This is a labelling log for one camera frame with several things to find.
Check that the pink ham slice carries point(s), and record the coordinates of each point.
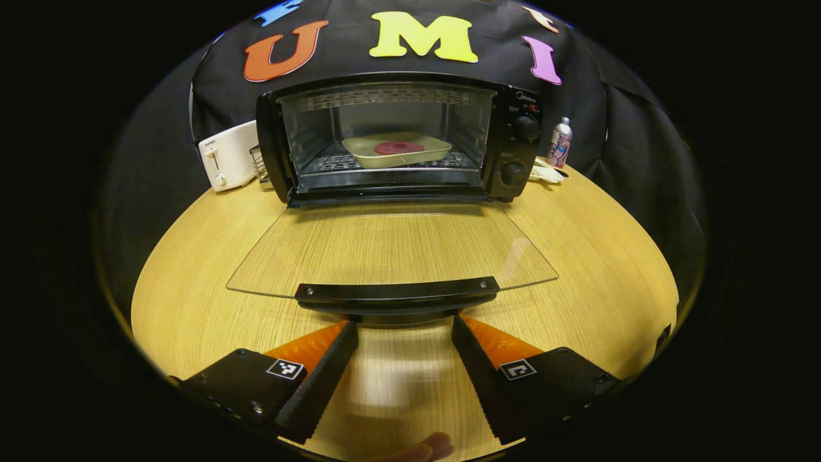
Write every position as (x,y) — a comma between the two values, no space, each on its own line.
(399,148)

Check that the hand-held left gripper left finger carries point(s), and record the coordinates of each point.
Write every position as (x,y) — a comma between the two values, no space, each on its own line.
(330,375)

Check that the white divided tray with beans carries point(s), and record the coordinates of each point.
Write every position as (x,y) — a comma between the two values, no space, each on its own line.
(546,173)

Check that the black electric oven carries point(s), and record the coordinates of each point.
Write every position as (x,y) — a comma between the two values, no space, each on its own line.
(519,102)

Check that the white toaster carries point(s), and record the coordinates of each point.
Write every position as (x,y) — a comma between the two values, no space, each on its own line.
(231,154)

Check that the silver printed bottle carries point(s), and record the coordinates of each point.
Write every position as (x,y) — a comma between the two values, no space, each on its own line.
(559,144)

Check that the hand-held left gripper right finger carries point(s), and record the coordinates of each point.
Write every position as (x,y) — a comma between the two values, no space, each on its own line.
(484,375)

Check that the cream square plate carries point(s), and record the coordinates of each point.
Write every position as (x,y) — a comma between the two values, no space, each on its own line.
(365,155)

